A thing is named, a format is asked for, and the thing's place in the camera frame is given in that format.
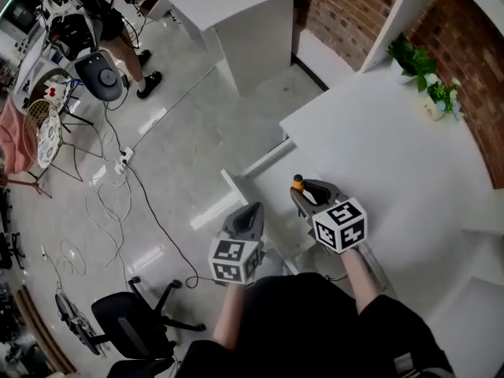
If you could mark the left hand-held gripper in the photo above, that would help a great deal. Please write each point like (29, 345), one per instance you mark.
(232, 262)

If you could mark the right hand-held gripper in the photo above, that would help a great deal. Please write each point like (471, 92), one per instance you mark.
(342, 227)

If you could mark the white board panel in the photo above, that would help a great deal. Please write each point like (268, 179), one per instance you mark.
(275, 211)

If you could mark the person's left forearm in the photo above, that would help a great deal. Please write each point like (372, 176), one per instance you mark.
(228, 317)

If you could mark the person's right forearm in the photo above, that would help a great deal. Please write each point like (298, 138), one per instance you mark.
(360, 282)

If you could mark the wooden box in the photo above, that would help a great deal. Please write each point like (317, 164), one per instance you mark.
(151, 4)

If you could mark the person's black shirt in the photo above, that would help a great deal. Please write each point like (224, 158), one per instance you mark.
(307, 329)

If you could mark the black office chair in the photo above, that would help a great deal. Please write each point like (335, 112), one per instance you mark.
(126, 325)

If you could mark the white flower potted plant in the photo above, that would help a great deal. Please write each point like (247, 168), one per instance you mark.
(439, 98)

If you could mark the green leafy potted plant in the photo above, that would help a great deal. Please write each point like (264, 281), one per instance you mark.
(413, 59)

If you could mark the white shelf cabinet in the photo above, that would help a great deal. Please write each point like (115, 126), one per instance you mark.
(393, 22)

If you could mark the grey black floor equipment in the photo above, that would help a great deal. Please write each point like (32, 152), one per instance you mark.
(76, 323)

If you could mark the brown wooden plank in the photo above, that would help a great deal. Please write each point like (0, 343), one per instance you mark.
(43, 329)

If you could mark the white bag with red bow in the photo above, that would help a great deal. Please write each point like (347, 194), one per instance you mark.
(51, 91)

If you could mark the pink cloth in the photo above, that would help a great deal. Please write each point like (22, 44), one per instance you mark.
(13, 140)

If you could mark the black round metal chair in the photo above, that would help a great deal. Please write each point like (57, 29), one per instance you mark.
(37, 87)

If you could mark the white black equipment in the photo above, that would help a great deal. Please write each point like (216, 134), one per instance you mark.
(71, 30)

